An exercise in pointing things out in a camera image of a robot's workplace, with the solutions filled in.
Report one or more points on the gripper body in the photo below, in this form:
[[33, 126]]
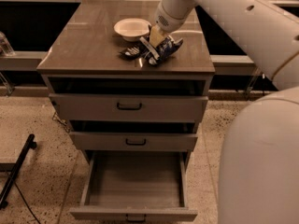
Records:
[[168, 21]]

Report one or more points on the blue chip bag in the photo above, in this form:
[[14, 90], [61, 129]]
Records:
[[155, 56]]

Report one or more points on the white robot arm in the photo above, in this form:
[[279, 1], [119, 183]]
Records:
[[259, 166]]

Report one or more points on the grey drawer cabinet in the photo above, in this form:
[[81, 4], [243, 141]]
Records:
[[85, 59]]

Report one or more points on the grey top drawer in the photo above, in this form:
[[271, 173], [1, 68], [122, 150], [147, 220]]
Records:
[[129, 108]]

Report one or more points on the grey drawer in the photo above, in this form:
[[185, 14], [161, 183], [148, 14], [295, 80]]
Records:
[[135, 187], [134, 141], [129, 108]]

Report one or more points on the grey middle drawer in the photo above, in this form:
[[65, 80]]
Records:
[[134, 141]]

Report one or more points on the grey bottom drawer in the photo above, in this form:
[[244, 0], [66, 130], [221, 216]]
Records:
[[135, 187]]

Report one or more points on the white bowl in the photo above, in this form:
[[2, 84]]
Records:
[[132, 29]]

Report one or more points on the black remote control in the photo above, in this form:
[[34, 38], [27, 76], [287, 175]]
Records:
[[132, 52]]

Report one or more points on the clear plastic bottle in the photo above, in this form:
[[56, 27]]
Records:
[[5, 45]]

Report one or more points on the black left stand leg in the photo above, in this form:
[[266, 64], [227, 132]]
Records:
[[12, 169]]

